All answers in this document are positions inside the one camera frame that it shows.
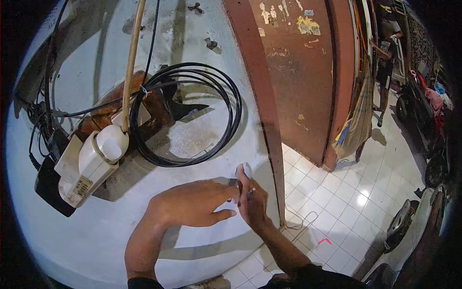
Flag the person's left hand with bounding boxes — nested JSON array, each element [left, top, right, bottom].
[[146, 179, 241, 229]]

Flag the person's right hand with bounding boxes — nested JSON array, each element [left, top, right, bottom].
[[235, 164, 270, 230]]

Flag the person's left index finger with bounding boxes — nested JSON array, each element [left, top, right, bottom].
[[207, 185, 241, 205]]

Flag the person's left thumb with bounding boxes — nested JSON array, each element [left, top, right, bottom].
[[198, 209, 238, 223]]

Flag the person's right fingers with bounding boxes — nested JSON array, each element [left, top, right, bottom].
[[235, 164, 258, 208]]

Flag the small white plastic piece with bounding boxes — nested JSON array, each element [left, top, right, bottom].
[[235, 162, 253, 180]]

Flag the rusty brown metal door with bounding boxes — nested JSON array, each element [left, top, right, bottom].
[[222, 0, 359, 227]]

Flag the person's body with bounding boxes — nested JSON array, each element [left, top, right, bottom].
[[127, 263, 366, 289]]

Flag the rusty brown mounting board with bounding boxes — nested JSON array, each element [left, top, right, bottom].
[[70, 70, 174, 154]]

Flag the hanging striped cloth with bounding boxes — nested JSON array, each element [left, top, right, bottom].
[[332, 63, 375, 161]]

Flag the white electric meter box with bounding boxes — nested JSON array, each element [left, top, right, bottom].
[[54, 124, 130, 209]]

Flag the beige conduit pipe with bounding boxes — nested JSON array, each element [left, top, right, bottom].
[[121, 0, 147, 133]]

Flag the black plastic box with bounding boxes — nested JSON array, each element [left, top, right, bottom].
[[34, 155, 77, 217]]

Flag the white parked scooter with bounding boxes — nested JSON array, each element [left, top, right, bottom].
[[361, 184, 456, 289]]

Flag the dark parked motorbike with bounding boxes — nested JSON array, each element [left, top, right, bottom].
[[395, 70, 456, 189]]

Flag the coil of black cable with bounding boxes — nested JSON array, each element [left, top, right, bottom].
[[129, 62, 243, 168]]

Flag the thin wire on floor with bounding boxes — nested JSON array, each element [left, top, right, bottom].
[[279, 205, 319, 243]]

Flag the thin black cable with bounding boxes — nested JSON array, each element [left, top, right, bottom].
[[143, 0, 161, 85]]

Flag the bundle of black wall cables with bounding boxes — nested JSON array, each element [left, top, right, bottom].
[[27, 0, 70, 171]]

